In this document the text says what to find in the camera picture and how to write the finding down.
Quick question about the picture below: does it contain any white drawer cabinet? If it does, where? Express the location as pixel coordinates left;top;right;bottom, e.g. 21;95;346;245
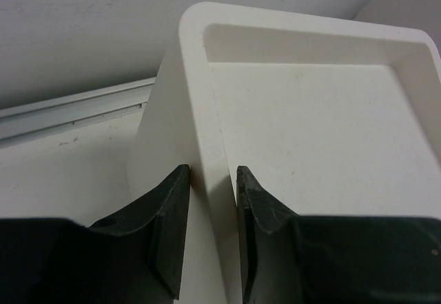
127;2;440;303

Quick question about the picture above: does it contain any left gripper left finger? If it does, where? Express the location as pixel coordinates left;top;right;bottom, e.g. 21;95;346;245
1;165;190;303

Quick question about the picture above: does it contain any aluminium table frame rail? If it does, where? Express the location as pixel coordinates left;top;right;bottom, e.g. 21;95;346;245
1;78;155;147

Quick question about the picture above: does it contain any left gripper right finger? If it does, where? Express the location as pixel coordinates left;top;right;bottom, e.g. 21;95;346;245
236;166;440;303

